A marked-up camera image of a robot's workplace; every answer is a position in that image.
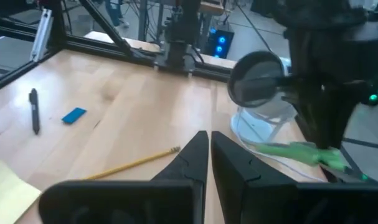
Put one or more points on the blue eraser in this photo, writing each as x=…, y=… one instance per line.
x=74, y=115

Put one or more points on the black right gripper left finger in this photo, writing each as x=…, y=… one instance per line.
x=163, y=199

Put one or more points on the yellow sticky note pad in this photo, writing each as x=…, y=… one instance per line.
x=8, y=196

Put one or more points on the computer with blue lights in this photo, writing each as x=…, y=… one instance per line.
x=221, y=43

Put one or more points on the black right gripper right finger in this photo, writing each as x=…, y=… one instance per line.
x=254, y=199

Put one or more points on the person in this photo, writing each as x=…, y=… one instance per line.
x=115, y=12

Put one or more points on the black pen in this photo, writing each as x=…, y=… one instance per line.
x=35, y=109

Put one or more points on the silver aluminium bracket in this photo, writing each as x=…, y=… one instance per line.
x=40, y=34

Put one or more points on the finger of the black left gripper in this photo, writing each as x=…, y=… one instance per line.
x=333, y=121
x=311, y=121

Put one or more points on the white desk fan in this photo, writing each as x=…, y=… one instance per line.
x=254, y=77

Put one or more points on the yellow pencil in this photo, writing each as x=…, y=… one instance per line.
x=132, y=164

